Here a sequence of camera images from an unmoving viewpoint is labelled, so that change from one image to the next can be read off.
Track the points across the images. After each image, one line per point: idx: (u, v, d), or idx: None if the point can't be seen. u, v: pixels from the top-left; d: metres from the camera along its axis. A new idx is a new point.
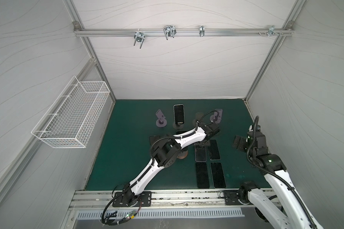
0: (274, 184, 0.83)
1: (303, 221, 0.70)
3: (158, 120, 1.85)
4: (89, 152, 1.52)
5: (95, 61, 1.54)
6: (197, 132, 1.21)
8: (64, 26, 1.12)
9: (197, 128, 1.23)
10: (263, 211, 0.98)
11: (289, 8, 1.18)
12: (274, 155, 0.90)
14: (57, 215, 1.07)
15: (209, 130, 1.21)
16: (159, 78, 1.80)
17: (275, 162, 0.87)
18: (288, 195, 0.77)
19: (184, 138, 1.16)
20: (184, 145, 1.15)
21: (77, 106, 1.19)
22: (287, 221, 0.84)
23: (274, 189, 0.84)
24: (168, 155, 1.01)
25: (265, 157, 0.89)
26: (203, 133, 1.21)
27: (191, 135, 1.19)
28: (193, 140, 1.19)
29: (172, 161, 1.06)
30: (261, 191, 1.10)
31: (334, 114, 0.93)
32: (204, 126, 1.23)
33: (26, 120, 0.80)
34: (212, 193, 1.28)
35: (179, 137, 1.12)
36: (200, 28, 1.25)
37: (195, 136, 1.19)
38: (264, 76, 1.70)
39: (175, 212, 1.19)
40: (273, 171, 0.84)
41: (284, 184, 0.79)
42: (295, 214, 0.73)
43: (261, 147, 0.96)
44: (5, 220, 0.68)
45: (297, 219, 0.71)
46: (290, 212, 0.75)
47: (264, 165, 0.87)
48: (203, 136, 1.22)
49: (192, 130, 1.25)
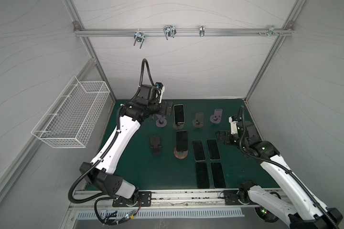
0: (272, 171, 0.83)
1: (306, 202, 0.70)
3: (158, 120, 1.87)
4: (89, 152, 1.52)
5: (95, 61, 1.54)
6: (122, 130, 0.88)
8: (65, 26, 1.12)
9: (117, 126, 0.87)
10: (265, 205, 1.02)
11: (289, 8, 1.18)
12: (266, 141, 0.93)
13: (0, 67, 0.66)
14: (57, 214, 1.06)
15: (139, 109, 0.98)
16: (159, 78, 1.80)
17: (268, 148, 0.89)
18: (287, 178, 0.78)
19: (107, 152, 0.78)
20: (115, 154, 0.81)
21: (77, 106, 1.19)
22: (289, 207, 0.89)
23: (273, 176, 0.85)
24: (104, 188, 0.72)
25: (258, 145, 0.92)
26: (130, 119, 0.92)
27: (116, 140, 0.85)
28: (123, 143, 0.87)
29: (119, 179, 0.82)
30: (259, 187, 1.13)
31: (334, 113, 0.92)
32: (132, 109, 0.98)
33: (26, 120, 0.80)
34: (212, 193, 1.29)
35: (100, 160, 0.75)
36: (200, 28, 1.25)
37: (121, 139, 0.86)
38: (264, 76, 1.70)
39: (175, 212, 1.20)
40: (268, 158, 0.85)
41: (282, 169, 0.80)
42: (297, 197, 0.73)
43: (252, 136, 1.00)
44: (5, 221, 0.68)
45: (301, 201, 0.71)
46: (292, 195, 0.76)
47: (258, 153, 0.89)
48: (136, 121, 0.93)
49: (114, 130, 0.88)
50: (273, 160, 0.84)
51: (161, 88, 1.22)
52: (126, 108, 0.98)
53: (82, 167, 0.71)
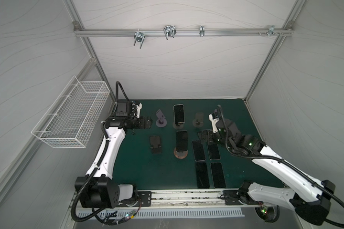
0: (266, 165, 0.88)
1: (306, 185, 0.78)
3: (158, 120, 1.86)
4: (89, 152, 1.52)
5: (95, 61, 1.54)
6: (112, 138, 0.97)
8: (64, 26, 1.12)
9: (106, 135, 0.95)
10: (265, 199, 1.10)
11: (289, 8, 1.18)
12: (250, 137, 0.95)
13: (0, 67, 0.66)
14: (56, 215, 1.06)
15: (121, 119, 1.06)
16: (159, 78, 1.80)
17: (255, 143, 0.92)
18: (282, 168, 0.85)
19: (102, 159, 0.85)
20: (110, 160, 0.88)
21: (77, 106, 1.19)
22: (287, 192, 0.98)
23: (267, 168, 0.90)
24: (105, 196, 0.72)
25: (245, 142, 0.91)
26: (116, 129, 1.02)
27: (109, 147, 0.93)
28: (115, 150, 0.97)
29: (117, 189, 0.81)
30: (255, 183, 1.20)
31: (334, 114, 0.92)
32: (114, 120, 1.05)
33: (27, 120, 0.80)
34: (212, 193, 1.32)
35: (97, 167, 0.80)
36: (200, 28, 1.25)
37: (112, 146, 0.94)
38: (264, 76, 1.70)
39: (175, 212, 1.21)
40: (258, 153, 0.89)
41: (274, 161, 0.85)
42: (297, 183, 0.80)
43: (236, 133, 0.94)
44: (5, 221, 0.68)
45: (301, 186, 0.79)
46: (292, 182, 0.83)
47: (248, 150, 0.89)
48: (122, 130, 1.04)
49: (104, 139, 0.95)
50: (263, 153, 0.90)
51: (138, 104, 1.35)
52: (109, 119, 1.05)
53: (77, 182, 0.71)
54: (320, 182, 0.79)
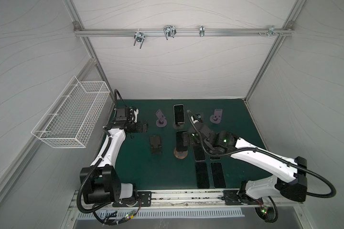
0: (244, 157, 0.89)
1: (282, 167, 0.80)
3: (158, 120, 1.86)
4: (89, 152, 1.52)
5: (95, 61, 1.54)
6: (115, 135, 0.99)
8: (64, 26, 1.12)
9: (109, 132, 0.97)
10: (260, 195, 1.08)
11: (289, 8, 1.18)
12: (223, 133, 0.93)
13: (0, 67, 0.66)
14: (57, 214, 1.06)
15: (121, 122, 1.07)
16: (159, 78, 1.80)
17: (229, 139, 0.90)
18: (258, 155, 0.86)
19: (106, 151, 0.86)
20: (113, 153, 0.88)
21: (77, 106, 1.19)
22: (272, 179, 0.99)
23: (245, 160, 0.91)
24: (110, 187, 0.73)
25: (220, 140, 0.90)
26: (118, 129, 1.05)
27: (112, 143, 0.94)
28: (117, 146, 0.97)
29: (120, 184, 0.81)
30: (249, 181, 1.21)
31: (334, 114, 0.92)
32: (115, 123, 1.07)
33: (27, 120, 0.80)
34: (212, 194, 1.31)
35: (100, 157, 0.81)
36: (200, 28, 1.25)
37: (115, 141, 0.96)
38: (264, 76, 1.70)
39: (175, 212, 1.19)
40: (235, 148, 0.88)
41: (250, 150, 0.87)
42: (274, 167, 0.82)
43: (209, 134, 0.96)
44: (5, 221, 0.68)
45: (278, 169, 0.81)
46: (270, 168, 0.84)
47: (224, 148, 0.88)
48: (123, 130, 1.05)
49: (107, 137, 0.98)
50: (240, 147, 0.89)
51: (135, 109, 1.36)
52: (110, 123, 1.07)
53: (81, 172, 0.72)
54: (294, 161, 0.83)
